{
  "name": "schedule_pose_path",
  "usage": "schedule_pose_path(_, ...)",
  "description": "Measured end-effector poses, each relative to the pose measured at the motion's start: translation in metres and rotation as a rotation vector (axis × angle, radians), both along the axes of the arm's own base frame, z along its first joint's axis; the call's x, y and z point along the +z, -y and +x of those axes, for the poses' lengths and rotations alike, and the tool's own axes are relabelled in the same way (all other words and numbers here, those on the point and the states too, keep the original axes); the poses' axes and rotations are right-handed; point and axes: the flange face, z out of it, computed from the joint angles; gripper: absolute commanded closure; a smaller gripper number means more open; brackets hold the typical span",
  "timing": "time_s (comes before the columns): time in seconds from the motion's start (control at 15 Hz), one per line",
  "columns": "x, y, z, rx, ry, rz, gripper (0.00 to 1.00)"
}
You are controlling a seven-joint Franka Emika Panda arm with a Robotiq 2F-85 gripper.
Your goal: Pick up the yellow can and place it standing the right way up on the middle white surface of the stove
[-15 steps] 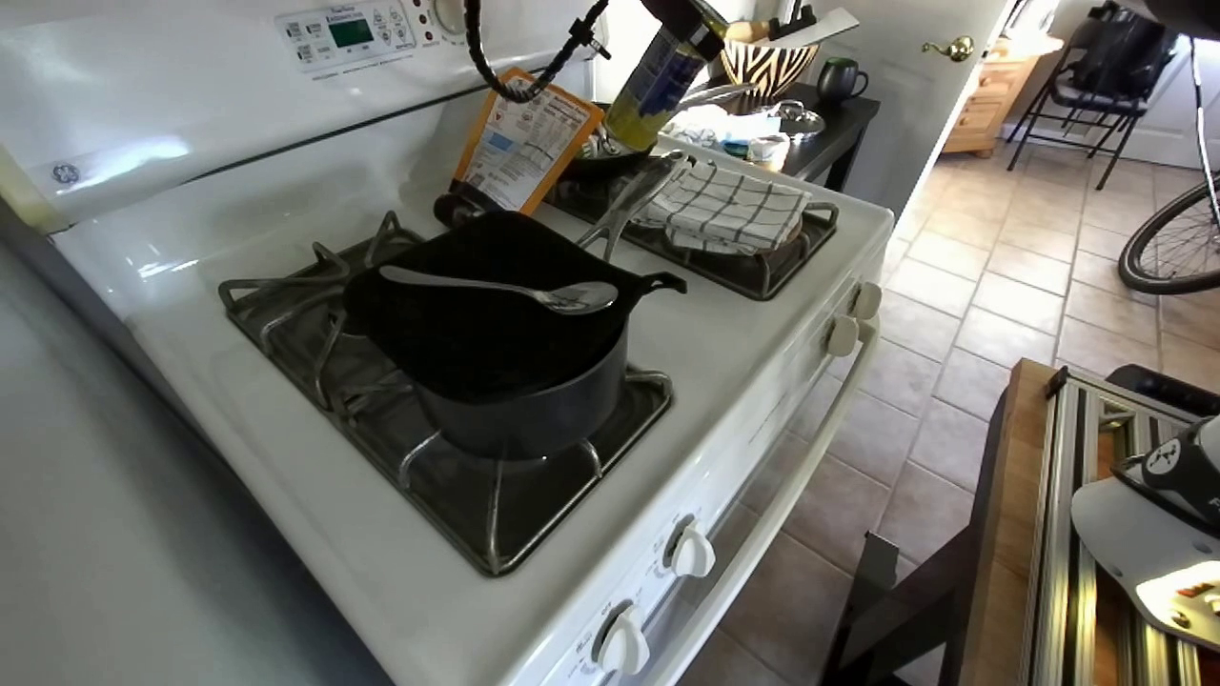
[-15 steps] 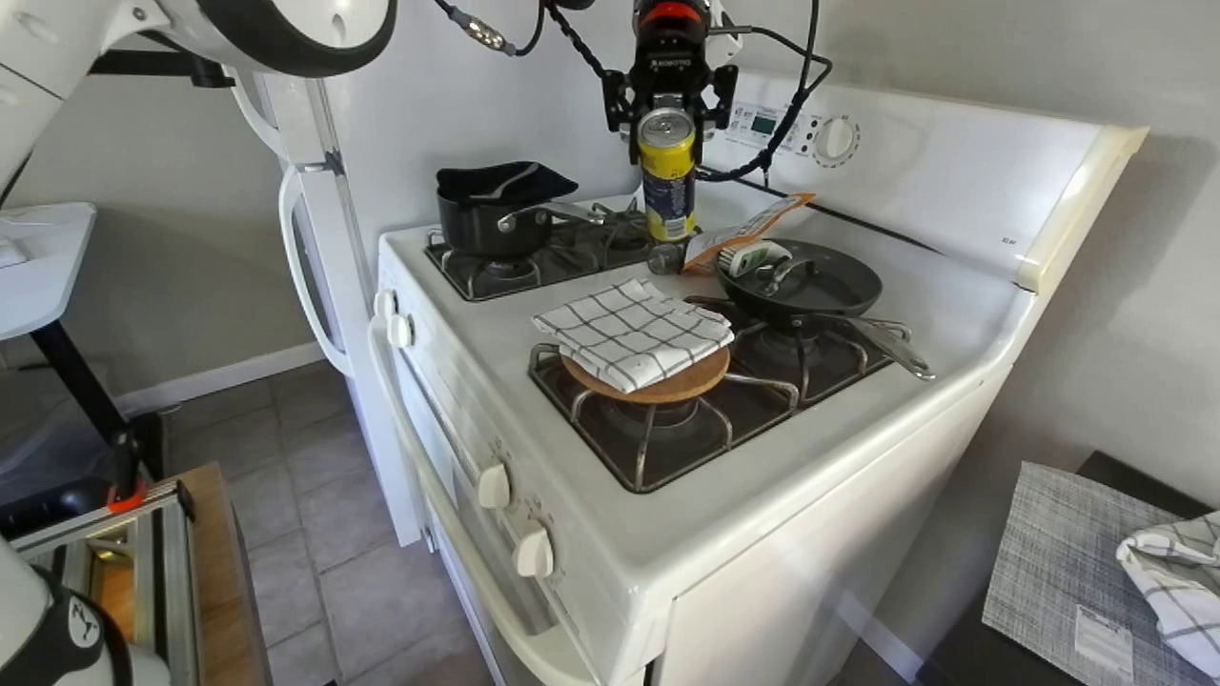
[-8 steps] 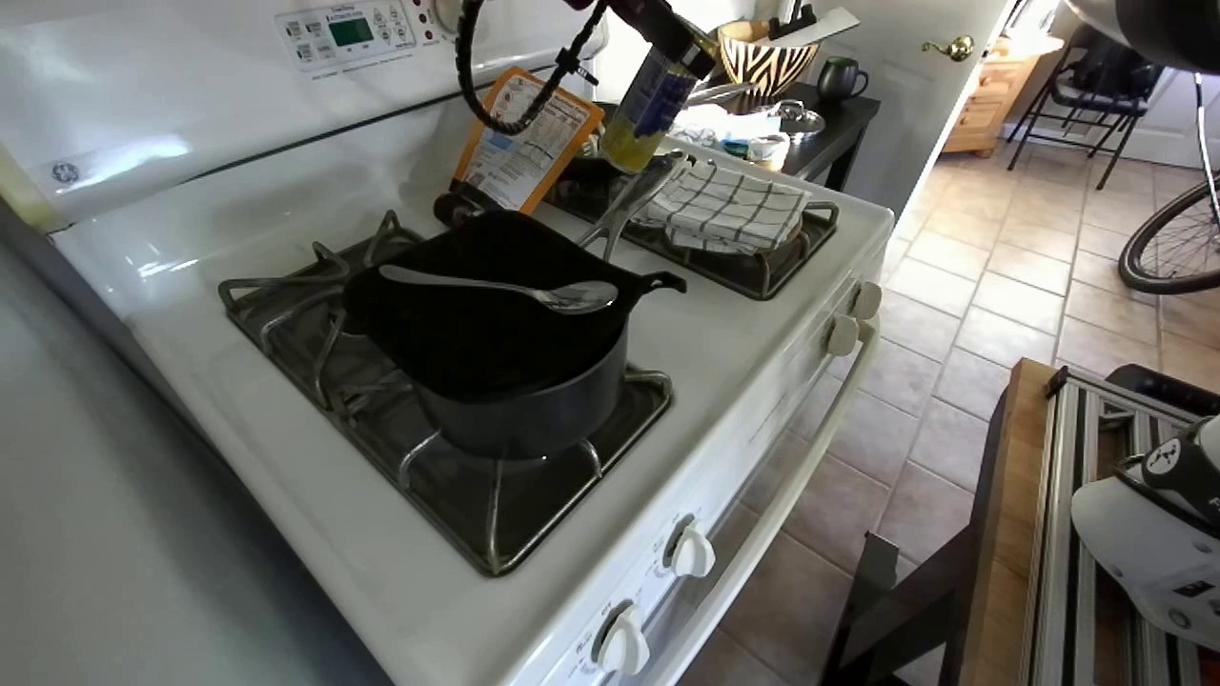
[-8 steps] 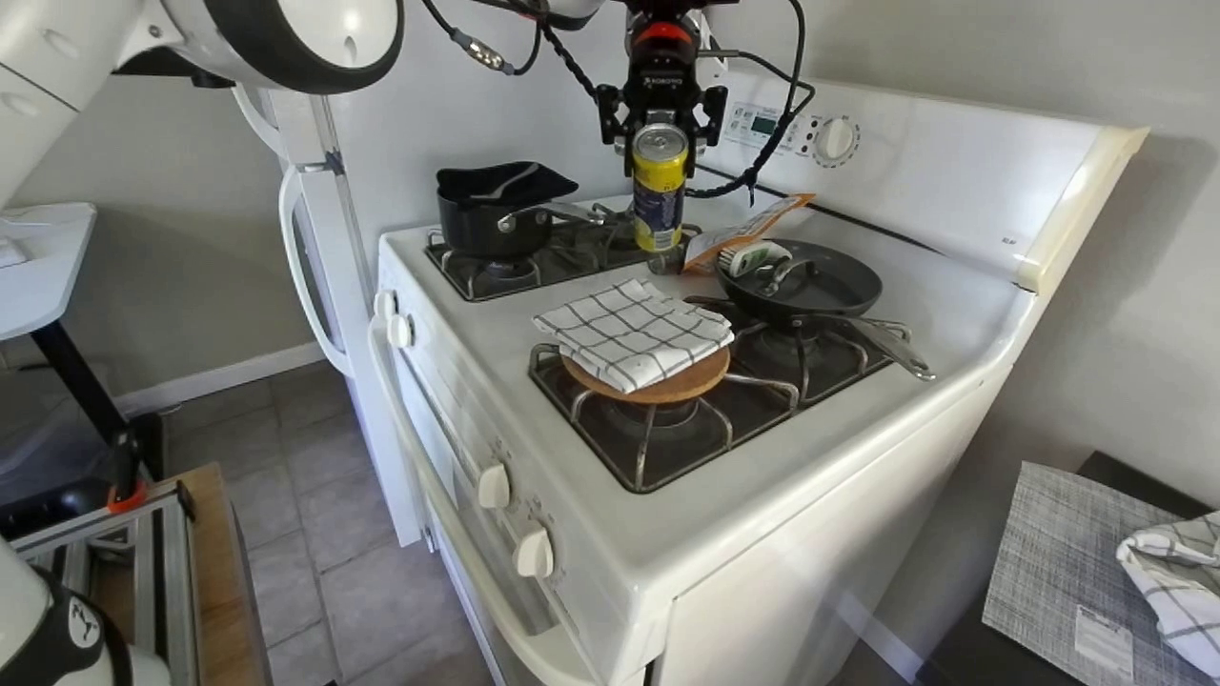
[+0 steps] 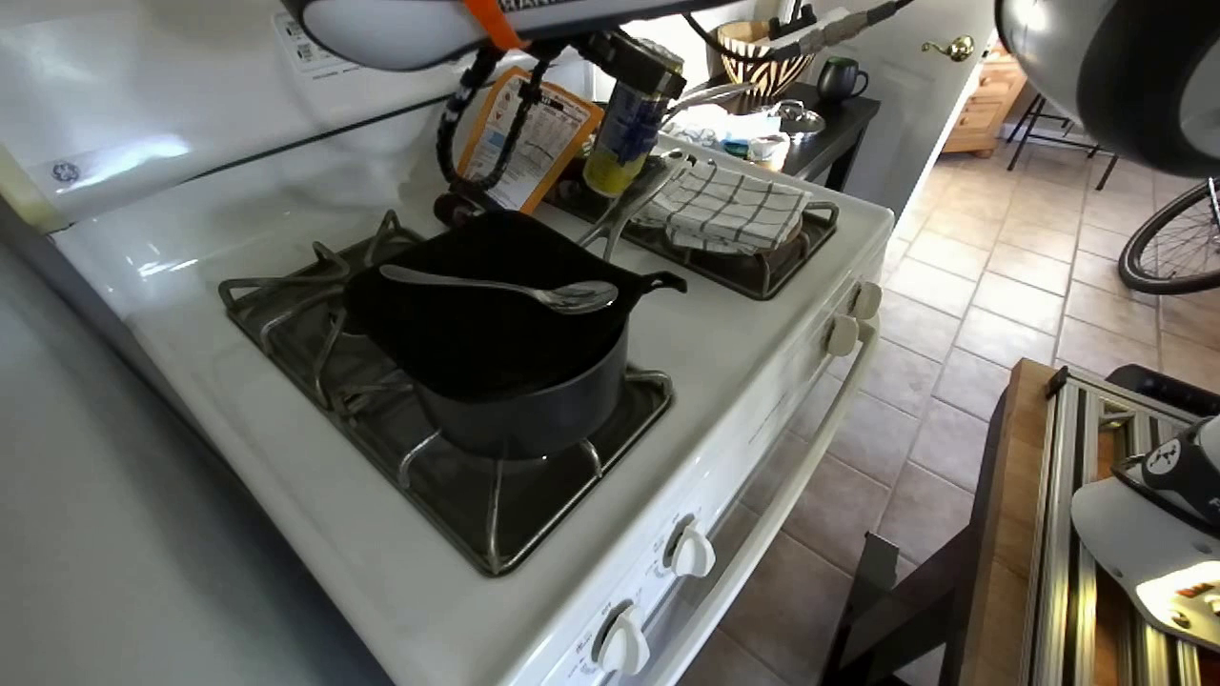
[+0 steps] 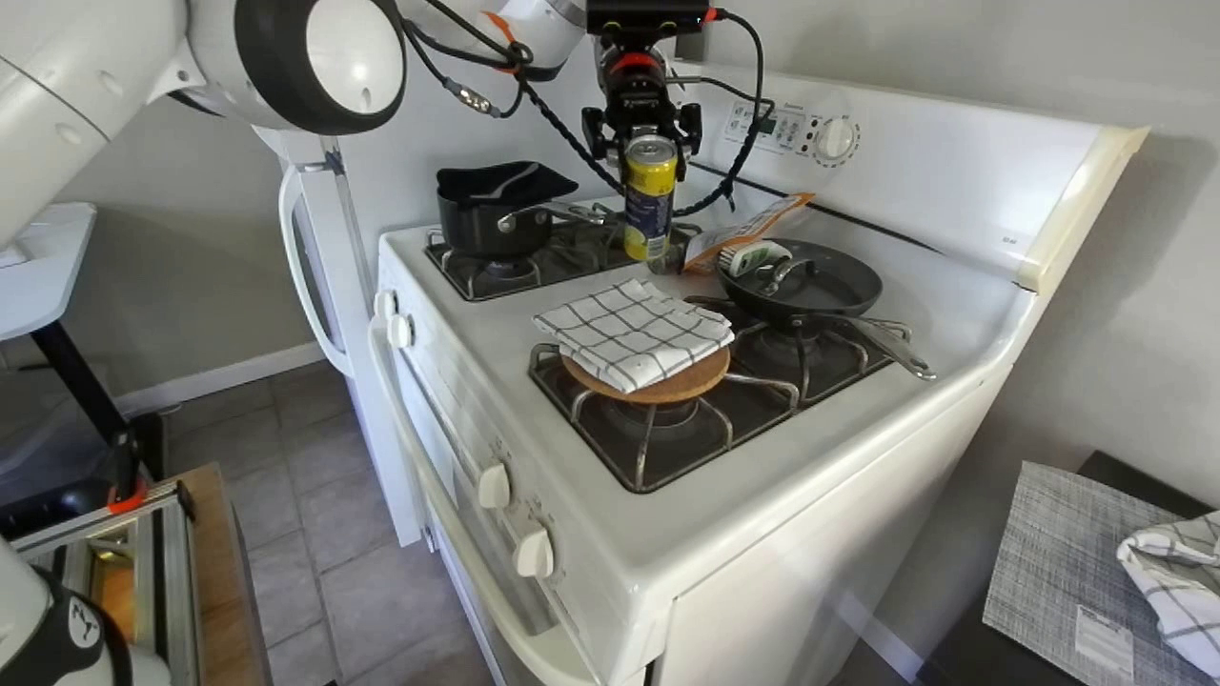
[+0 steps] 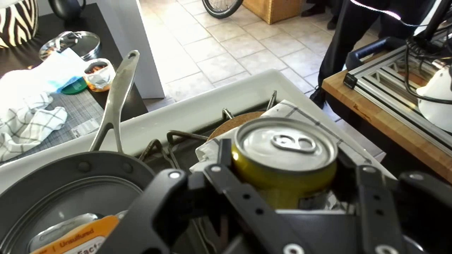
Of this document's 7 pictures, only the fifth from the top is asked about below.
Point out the metal spoon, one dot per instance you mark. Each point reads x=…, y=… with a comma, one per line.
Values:
x=574, y=297

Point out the brass door knob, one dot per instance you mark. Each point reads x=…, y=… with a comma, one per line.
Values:
x=954, y=47

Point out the white cup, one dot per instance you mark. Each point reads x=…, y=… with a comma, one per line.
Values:
x=768, y=153

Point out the yellow and blue can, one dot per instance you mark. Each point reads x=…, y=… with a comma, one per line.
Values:
x=630, y=134

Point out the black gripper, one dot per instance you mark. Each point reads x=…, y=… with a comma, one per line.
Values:
x=599, y=47

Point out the black chair legs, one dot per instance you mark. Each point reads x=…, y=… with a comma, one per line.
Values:
x=1035, y=127

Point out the white gas stove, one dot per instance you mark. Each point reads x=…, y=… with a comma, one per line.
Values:
x=709, y=368

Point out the white stove knob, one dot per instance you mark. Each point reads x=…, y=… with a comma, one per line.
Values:
x=840, y=331
x=862, y=297
x=686, y=550
x=621, y=640

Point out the bicycle wheel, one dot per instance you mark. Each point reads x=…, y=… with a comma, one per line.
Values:
x=1136, y=247

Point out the woven basket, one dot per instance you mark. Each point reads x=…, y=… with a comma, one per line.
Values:
x=762, y=58

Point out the folded white checkered cloth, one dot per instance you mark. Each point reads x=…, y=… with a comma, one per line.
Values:
x=725, y=209

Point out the shiny metal pot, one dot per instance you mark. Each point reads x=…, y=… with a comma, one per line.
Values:
x=803, y=119

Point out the aluminium cart frame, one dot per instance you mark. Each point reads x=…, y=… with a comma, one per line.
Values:
x=1062, y=534

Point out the black mug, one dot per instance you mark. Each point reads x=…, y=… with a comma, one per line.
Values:
x=845, y=82

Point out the orange tape strip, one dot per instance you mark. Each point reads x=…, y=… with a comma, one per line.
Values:
x=491, y=23

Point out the orange and white carton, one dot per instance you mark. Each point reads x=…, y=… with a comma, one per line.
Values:
x=535, y=139

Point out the black cooking pot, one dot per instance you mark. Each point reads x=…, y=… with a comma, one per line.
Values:
x=508, y=368

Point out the white and black device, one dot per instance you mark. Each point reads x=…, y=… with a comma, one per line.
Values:
x=1145, y=534

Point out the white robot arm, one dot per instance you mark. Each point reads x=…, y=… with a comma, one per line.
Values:
x=405, y=23

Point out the wooden crate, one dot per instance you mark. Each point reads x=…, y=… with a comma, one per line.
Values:
x=983, y=109

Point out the wooden board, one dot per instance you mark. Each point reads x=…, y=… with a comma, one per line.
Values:
x=1005, y=547

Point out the black tripod legs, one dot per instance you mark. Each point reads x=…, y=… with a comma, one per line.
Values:
x=890, y=611

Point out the white door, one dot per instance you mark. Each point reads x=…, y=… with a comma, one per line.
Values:
x=935, y=117

